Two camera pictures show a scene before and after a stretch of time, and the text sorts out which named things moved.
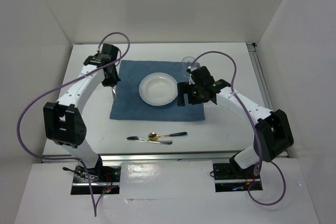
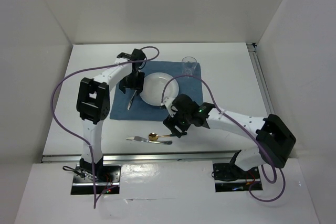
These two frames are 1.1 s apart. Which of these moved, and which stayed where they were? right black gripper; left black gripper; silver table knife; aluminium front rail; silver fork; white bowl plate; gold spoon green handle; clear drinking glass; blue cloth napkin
Moved: right black gripper; left black gripper; silver fork
Stayed: blue cloth napkin; silver table knife; gold spoon green handle; aluminium front rail; clear drinking glass; white bowl plate
